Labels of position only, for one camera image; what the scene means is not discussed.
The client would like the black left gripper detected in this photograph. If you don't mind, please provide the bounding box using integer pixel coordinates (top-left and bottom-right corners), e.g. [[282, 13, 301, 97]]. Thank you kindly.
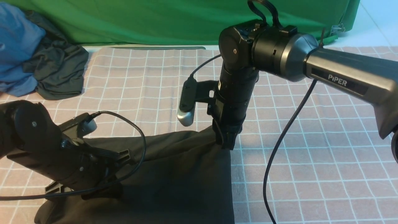
[[1, 100, 131, 199]]

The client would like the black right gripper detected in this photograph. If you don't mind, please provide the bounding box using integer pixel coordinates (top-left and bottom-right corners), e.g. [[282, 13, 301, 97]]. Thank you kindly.
[[208, 24, 259, 150]]

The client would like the dark gray long-sleeve shirt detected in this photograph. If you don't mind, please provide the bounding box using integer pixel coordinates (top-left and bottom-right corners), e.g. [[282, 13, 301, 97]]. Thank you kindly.
[[34, 127, 235, 224]]

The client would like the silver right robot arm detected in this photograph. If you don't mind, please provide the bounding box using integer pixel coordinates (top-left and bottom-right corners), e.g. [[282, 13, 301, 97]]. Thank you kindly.
[[213, 21, 397, 159]]

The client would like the dark teal crumpled garment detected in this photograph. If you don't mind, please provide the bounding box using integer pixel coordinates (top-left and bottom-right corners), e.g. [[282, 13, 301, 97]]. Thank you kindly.
[[22, 10, 89, 100]]

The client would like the blue cloth garment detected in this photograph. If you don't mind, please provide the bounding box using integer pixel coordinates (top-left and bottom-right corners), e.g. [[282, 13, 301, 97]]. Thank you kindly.
[[0, 2, 46, 97]]

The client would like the green backdrop cloth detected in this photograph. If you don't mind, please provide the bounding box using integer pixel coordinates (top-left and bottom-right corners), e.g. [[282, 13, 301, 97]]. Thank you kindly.
[[6, 0, 360, 46]]

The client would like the silver binder clip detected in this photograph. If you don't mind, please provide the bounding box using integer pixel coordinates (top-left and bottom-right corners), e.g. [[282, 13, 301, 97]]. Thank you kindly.
[[330, 24, 345, 36]]

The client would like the pink checkered table mat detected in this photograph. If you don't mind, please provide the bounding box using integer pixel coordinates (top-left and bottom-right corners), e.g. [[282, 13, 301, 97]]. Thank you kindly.
[[0, 46, 398, 224]]

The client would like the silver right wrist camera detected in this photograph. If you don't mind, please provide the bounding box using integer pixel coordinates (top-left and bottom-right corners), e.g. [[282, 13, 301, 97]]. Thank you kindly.
[[177, 77, 218, 127]]

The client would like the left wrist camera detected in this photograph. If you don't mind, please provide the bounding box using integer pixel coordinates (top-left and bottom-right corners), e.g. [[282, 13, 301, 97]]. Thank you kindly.
[[58, 113, 97, 139]]

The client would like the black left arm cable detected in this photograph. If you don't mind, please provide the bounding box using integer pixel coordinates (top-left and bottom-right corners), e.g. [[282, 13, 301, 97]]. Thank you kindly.
[[0, 111, 147, 201]]

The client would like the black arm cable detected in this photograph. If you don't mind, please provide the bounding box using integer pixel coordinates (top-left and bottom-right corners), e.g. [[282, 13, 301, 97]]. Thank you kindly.
[[189, 0, 325, 224], [0, 111, 147, 201]]

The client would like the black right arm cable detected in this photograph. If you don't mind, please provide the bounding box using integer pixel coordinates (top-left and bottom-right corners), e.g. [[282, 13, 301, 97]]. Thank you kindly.
[[189, 0, 325, 224]]

